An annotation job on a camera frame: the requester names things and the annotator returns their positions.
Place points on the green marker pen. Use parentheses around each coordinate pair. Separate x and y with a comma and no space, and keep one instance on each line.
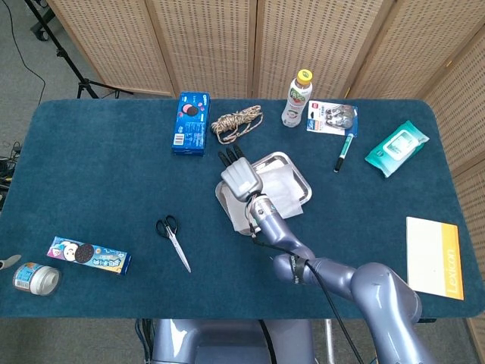
(345,146)

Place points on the metal table leg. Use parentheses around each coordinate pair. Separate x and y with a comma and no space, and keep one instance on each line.
(329,341)

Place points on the blue Oreo cookie box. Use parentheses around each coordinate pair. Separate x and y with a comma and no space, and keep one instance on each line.
(191,125)

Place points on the woven folding screen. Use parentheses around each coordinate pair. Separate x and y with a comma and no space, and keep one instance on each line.
(212,38)

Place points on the purple-grey robot torso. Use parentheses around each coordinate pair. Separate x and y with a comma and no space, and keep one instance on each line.
(227,341)

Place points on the rectangular metal tray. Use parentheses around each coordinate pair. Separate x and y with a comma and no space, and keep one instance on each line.
(298,178)

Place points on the blister pack of hooks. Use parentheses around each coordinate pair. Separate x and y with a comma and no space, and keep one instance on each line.
(329,117)

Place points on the white and yellow book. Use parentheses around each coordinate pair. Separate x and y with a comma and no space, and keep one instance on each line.
(428,254)

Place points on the teal wet wipes pack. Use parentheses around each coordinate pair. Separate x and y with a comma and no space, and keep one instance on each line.
(396,148)

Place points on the right purple-grey robot arm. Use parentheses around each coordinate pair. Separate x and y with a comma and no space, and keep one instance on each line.
(371,288)

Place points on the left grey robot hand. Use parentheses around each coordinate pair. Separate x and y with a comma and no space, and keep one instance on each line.
(9,261)

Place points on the clear tape roll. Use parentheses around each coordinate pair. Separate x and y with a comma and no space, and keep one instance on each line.
(36,278)

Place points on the drink bottle yellow cap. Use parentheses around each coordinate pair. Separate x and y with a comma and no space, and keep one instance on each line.
(297,102)

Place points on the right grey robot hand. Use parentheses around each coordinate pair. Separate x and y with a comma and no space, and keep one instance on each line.
(240,178)

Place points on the white cloth sheet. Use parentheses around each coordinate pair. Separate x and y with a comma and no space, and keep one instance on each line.
(282,189)

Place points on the black tripod stand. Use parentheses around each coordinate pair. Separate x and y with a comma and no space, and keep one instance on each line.
(86,84)

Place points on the colourful slim Oreo box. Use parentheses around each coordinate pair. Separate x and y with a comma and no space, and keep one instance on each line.
(91,256)

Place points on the blue table mat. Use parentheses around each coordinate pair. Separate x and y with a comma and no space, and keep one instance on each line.
(113,182)

